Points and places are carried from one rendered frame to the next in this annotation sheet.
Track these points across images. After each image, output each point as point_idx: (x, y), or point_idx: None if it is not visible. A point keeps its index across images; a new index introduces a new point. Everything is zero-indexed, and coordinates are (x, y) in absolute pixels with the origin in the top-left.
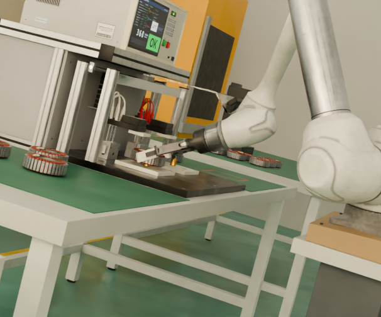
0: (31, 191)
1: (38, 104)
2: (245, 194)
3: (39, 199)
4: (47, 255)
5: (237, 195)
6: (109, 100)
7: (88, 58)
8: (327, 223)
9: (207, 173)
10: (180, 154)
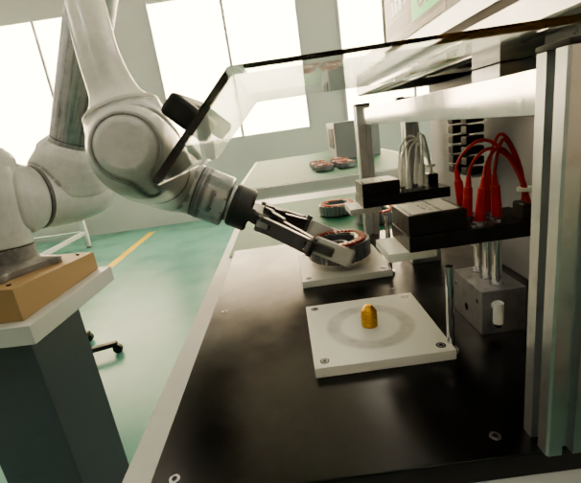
0: (289, 202)
1: None
2: (150, 439)
3: (276, 202)
4: None
5: (175, 375)
6: (357, 150)
7: (455, 80)
8: (67, 258)
9: (333, 464)
10: (297, 249)
